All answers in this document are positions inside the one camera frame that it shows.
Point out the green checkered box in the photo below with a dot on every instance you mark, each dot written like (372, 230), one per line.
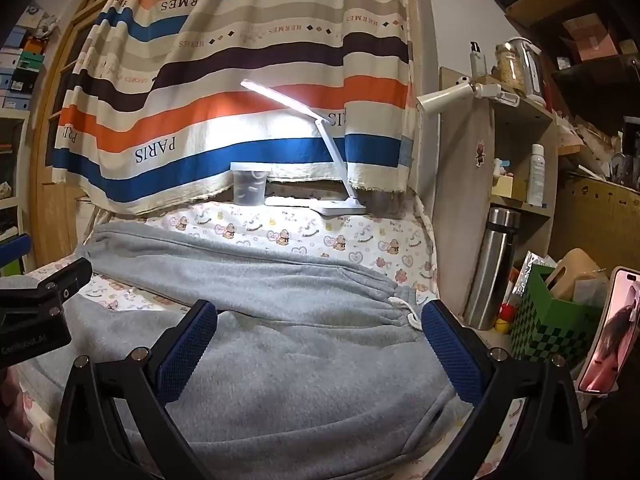
(552, 322)

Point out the pink smartphone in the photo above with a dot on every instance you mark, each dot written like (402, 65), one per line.
(612, 330)

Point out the white lotion bottle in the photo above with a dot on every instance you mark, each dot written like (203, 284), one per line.
(536, 175)

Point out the white desk lamp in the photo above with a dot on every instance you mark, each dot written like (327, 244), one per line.
(320, 160)

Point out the small yellow toy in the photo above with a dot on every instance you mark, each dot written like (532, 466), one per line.
(505, 319)

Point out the wooden door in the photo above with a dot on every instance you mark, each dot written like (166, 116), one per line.
(55, 125)

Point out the cartoon print bed sheet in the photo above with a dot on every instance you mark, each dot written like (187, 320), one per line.
(310, 232)

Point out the clear plastic cup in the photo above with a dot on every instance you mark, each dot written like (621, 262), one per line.
(249, 185)

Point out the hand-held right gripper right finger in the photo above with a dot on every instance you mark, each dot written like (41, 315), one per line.
(450, 355)

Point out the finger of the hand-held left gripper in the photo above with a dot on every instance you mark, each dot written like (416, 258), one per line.
(70, 275)

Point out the cardboard box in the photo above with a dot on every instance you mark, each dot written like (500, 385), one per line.
(600, 215)

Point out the grey sweatpants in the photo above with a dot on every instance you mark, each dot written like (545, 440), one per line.
(280, 340)

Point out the wooden shelf unit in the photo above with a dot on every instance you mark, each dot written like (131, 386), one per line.
(505, 170)

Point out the glass jar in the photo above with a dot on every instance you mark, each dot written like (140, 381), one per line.
(512, 71)

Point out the white pump bottle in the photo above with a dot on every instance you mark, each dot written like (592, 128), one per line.
(477, 62)

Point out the steel thermos bottle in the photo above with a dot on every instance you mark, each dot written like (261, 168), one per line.
(492, 270)

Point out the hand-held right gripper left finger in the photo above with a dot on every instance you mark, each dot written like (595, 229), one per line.
(186, 351)

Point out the stack of shoe boxes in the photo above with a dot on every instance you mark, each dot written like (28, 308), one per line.
(22, 62)

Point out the striped curtain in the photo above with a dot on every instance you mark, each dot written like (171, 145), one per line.
(235, 75)

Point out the white clip lamp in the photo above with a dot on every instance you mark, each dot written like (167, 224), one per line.
(465, 94)

